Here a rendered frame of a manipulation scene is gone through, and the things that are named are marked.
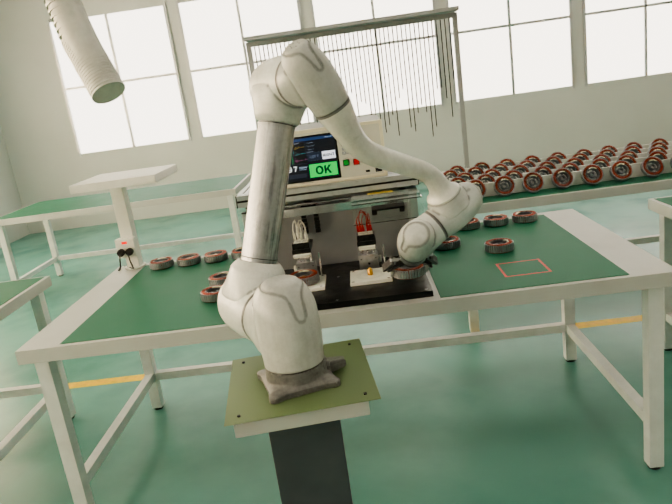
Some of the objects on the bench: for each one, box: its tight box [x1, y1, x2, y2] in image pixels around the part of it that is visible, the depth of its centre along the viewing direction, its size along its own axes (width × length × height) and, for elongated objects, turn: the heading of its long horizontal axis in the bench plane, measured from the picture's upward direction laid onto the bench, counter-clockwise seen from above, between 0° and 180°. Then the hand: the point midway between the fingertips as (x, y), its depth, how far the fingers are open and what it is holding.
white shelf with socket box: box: [69, 164, 177, 271], centre depth 288 cm, size 35×37×46 cm
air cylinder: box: [358, 250, 380, 269], centre depth 245 cm, size 5×8×6 cm
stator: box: [484, 238, 514, 254], centre depth 249 cm, size 11×11×4 cm
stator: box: [290, 269, 320, 286], centre depth 232 cm, size 11×11×4 cm
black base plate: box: [284, 255, 434, 311], centre depth 234 cm, size 47×64×2 cm
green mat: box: [428, 215, 630, 298], centre depth 252 cm, size 94×61×1 cm, turn 26°
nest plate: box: [350, 267, 393, 287], centre depth 232 cm, size 15×15×1 cm
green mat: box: [60, 255, 235, 344], centre depth 259 cm, size 94×61×1 cm, turn 26°
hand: (408, 268), depth 215 cm, fingers closed on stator, 11 cm apart
